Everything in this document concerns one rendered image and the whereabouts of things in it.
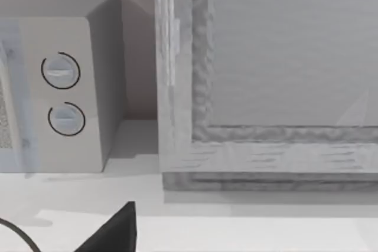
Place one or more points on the grey wooden cabinet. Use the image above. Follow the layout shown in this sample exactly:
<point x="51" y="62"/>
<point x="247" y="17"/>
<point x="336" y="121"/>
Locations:
<point x="265" y="86"/>

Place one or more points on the pale round microwave knob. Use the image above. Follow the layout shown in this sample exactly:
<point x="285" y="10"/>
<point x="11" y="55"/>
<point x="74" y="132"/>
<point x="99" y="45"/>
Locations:
<point x="66" y="118"/>
<point x="60" y="70"/>

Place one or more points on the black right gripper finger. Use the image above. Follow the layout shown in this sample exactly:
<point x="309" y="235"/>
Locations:
<point x="121" y="231"/>

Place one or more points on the pale microwave oven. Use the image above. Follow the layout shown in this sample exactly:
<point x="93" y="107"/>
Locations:
<point x="68" y="86"/>

